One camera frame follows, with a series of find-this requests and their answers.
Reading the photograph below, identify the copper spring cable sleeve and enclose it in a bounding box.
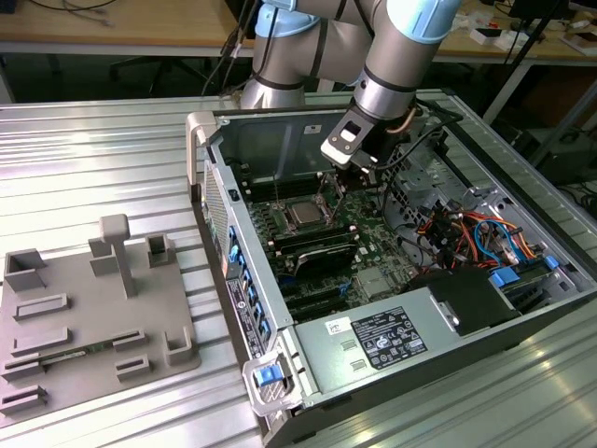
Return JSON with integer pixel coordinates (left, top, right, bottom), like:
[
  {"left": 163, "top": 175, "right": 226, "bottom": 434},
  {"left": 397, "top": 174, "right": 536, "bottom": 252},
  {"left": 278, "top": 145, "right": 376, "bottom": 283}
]
[{"left": 389, "top": 105, "right": 417, "bottom": 137}]

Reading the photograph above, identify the silver chipset heat sink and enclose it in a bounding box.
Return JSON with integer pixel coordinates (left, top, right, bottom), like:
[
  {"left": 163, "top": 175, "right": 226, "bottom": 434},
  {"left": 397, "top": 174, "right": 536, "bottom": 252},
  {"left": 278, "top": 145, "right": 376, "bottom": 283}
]
[{"left": 357, "top": 268, "right": 398, "bottom": 300}]

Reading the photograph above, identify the blue case latch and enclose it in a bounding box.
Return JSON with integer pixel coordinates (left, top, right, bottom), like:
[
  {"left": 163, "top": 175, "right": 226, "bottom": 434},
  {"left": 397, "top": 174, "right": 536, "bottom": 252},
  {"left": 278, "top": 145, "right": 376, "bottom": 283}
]
[{"left": 254, "top": 367, "right": 284, "bottom": 388}]

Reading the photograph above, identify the black graphics card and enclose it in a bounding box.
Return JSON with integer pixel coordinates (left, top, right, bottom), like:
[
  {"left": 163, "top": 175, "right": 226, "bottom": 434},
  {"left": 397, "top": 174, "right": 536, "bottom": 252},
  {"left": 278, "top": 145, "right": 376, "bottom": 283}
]
[{"left": 292, "top": 242, "right": 356, "bottom": 281}]

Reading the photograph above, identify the wooden desk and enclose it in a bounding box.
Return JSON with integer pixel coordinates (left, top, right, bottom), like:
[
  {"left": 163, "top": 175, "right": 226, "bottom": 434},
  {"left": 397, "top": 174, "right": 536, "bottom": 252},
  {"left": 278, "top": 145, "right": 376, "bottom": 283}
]
[{"left": 0, "top": 0, "right": 597, "bottom": 62}]

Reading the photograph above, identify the red yellow wire bundle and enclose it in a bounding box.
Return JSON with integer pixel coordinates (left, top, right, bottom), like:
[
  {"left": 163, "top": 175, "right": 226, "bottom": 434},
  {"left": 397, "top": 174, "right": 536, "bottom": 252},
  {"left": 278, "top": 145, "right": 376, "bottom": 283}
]
[{"left": 417, "top": 212, "right": 479, "bottom": 262}]

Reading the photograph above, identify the black camera cable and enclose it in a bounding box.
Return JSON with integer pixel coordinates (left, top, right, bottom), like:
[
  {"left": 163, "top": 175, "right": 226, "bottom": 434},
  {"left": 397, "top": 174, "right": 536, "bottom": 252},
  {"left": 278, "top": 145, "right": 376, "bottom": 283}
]
[{"left": 375, "top": 98, "right": 464, "bottom": 169}]

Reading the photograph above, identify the black wire loop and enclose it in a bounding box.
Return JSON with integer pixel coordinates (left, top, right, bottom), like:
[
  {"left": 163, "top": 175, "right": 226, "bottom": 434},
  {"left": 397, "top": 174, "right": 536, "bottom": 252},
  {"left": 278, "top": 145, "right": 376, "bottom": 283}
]
[{"left": 382, "top": 204, "right": 437, "bottom": 277}]

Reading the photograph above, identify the black hanging arm cable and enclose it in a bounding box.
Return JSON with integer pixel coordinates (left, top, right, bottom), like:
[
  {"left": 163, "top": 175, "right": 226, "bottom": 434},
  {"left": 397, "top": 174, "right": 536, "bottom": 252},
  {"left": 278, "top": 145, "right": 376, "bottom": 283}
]
[{"left": 200, "top": 0, "right": 257, "bottom": 97}]

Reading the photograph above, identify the metal socket cover frame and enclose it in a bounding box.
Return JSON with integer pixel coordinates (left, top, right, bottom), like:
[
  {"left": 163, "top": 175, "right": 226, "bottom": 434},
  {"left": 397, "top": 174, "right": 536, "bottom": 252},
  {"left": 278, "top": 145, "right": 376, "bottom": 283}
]
[{"left": 318, "top": 171, "right": 350, "bottom": 219}]

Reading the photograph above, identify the black RAM slot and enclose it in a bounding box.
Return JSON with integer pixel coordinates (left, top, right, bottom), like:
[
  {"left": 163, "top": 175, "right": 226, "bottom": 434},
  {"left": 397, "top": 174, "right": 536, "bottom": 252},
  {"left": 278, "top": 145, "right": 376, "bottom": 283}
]
[
  {"left": 278, "top": 231, "right": 358, "bottom": 256},
  {"left": 245, "top": 182, "right": 324, "bottom": 200},
  {"left": 272, "top": 222, "right": 350, "bottom": 243}
]

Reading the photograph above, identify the black office chair base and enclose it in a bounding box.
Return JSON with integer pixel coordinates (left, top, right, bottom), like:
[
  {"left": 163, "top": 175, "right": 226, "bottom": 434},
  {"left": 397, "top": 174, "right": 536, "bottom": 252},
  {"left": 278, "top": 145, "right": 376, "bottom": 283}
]
[{"left": 109, "top": 55, "right": 197, "bottom": 88}]

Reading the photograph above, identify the blue data wire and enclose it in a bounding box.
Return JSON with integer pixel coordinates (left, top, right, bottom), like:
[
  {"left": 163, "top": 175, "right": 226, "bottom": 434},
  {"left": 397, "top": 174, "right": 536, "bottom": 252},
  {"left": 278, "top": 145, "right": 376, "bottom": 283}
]
[{"left": 474, "top": 217, "right": 521, "bottom": 268}]

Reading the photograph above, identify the green RAM stick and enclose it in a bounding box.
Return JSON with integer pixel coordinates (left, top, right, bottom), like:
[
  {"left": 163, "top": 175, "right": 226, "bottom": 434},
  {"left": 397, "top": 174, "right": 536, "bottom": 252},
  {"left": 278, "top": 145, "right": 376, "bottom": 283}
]
[{"left": 39, "top": 342, "right": 118, "bottom": 363}]

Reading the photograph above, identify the open grey PC case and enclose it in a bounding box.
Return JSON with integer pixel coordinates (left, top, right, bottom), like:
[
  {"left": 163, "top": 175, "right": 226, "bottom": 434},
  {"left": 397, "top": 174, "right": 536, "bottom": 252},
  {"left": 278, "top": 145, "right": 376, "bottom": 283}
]
[{"left": 185, "top": 101, "right": 597, "bottom": 448}]

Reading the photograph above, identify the CPU socket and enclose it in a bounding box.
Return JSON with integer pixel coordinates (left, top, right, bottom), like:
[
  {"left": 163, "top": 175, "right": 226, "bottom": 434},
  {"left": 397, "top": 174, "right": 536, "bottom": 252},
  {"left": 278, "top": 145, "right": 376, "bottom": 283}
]
[{"left": 278, "top": 198, "right": 330, "bottom": 232}]

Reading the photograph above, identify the grey parts rack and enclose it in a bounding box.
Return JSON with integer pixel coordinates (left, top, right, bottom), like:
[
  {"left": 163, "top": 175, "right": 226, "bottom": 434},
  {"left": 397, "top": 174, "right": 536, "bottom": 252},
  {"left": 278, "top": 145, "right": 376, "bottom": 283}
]
[{"left": 0, "top": 213, "right": 202, "bottom": 424}]

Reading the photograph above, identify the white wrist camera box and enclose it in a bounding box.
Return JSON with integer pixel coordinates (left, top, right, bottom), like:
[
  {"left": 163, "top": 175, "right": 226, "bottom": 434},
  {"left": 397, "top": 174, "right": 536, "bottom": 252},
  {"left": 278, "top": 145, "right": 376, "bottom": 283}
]
[{"left": 320, "top": 110, "right": 377, "bottom": 168}]

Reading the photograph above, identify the silver perforated drive cage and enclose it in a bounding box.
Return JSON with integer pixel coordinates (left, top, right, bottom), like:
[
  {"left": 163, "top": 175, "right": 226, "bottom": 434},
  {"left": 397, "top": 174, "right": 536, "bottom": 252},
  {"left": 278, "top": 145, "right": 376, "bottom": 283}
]
[{"left": 380, "top": 139, "right": 472, "bottom": 230}]

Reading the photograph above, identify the grey power supply unit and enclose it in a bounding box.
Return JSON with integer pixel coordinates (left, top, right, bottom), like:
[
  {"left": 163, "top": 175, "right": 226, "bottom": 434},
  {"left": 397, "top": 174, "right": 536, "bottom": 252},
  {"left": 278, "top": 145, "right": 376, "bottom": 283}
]
[{"left": 292, "top": 285, "right": 467, "bottom": 397}]

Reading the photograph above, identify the black box on floor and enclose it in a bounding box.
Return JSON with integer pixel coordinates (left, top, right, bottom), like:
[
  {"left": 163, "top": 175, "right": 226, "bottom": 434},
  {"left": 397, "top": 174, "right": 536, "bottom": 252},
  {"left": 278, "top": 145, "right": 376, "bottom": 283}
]
[{"left": 535, "top": 130, "right": 597, "bottom": 188}]

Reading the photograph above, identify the green motherboard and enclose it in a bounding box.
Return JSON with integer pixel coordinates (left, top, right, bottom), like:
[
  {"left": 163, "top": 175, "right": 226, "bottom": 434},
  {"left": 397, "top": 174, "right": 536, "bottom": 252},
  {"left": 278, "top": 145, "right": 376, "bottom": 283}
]
[{"left": 240, "top": 172, "right": 430, "bottom": 326}]

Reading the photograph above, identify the orange flat wire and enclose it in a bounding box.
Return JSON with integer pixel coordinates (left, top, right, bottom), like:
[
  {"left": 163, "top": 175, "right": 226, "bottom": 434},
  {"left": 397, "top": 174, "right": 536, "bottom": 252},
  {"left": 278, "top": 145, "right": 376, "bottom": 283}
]
[{"left": 510, "top": 226, "right": 548, "bottom": 260}]

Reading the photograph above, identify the black plastic fan shroud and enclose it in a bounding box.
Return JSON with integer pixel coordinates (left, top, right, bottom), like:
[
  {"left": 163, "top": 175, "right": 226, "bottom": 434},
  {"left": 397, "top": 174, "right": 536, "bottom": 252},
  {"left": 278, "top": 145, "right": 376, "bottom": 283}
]
[{"left": 403, "top": 268, "right": 521, "bottom": 338}]

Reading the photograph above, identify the blue disk carrier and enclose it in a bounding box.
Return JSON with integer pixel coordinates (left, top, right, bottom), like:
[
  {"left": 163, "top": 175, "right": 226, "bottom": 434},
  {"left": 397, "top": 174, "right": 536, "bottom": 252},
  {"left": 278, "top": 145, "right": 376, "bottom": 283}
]
[{"left": 488, "top": 264, "right": 563, "bottom": 315}]

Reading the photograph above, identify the small white box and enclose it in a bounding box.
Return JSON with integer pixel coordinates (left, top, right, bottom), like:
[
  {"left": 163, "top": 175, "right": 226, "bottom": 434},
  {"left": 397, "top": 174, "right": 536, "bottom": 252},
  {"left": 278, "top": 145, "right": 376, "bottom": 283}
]
[{"left": 469, "top": 26, "right": 517, "bottom": 50}]

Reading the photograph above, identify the grey cable on desk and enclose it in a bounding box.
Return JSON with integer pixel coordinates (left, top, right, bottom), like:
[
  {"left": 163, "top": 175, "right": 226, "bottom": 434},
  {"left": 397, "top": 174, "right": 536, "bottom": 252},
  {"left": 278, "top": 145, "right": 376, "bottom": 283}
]
[{"left": 60, "top": 0, "right": 117, "bottom": 28}]

